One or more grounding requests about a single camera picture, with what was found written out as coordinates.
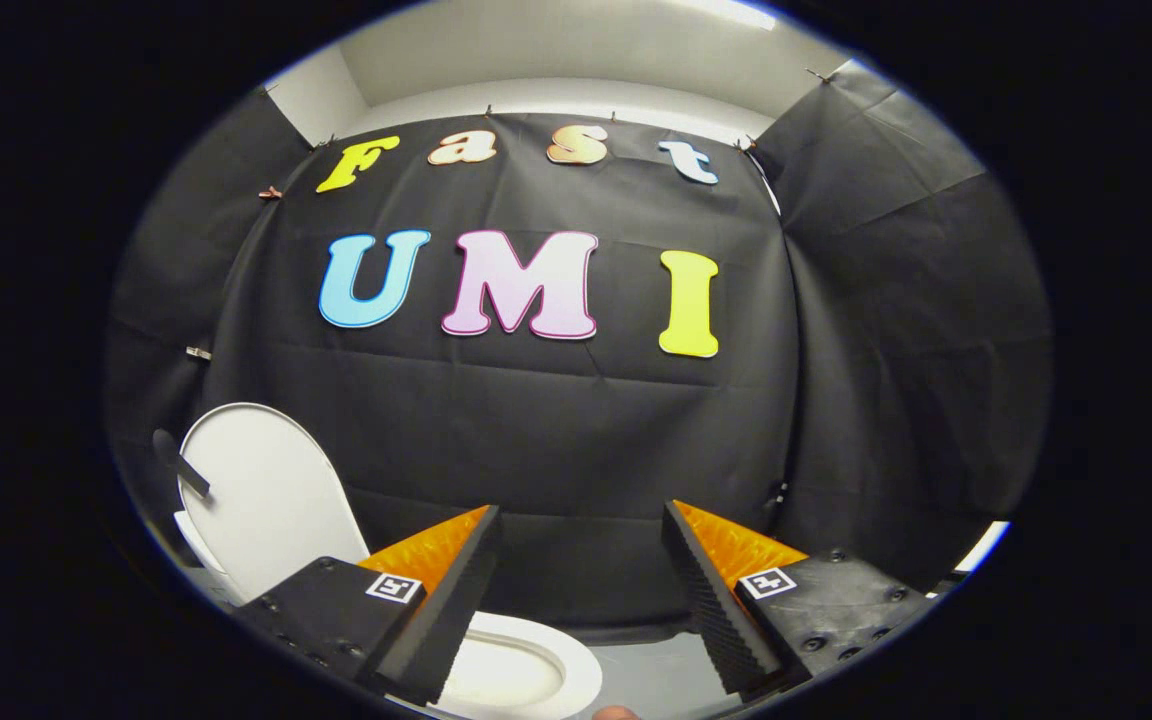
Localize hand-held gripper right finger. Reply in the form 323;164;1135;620
661;499;938;700

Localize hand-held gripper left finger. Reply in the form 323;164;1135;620
234;504;504;707

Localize black lid handle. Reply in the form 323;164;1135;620
152;429;211;497

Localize white toilet seat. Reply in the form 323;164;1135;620
433;611;604;720

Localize white ceramic toilet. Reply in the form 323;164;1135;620
173;510;579;717

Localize white toilet lid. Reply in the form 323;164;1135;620
176;402;373;604

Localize black backdrop cloth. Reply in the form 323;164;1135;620
104;58;1053;633

